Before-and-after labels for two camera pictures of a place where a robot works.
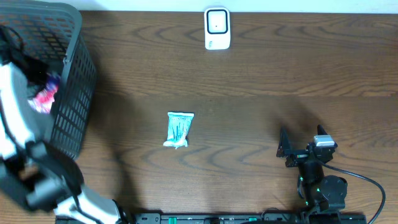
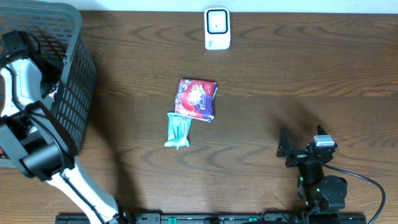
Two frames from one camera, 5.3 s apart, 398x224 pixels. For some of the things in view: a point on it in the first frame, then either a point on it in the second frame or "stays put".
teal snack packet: x=178 y=125 stays put
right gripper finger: x=285 y=148 stays put
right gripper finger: x=321 y=130 stays put
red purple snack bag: x=43 y=100 to x=194 y=99
